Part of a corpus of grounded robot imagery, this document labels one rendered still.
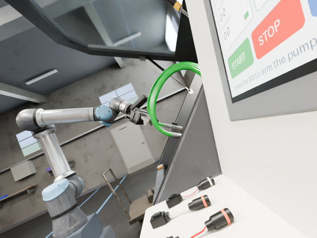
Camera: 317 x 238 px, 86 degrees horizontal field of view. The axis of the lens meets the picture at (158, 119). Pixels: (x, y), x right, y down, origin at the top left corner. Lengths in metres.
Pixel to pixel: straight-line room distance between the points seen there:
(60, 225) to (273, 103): 0.93
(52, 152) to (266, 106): 1.04
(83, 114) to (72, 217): 0.48
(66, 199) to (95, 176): 7.64
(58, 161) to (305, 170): 1.05
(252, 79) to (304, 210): 0.15
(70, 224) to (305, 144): 0.92
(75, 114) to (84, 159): 7.73
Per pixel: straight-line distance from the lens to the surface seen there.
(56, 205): 0.97
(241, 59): 0.27
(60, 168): 1.11
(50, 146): 1.12
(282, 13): 0.21
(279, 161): 0.25
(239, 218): 0.31
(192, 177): 0.48
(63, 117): 0.97
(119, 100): 1.04
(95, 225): 1.05
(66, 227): 0.98
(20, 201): 10.51
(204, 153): 0.47
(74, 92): 8.99
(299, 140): 0.22
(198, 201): 0.36
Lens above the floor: 1.14
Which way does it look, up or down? 4 degrees up
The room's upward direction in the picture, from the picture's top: 25 degrees counter-clockwise
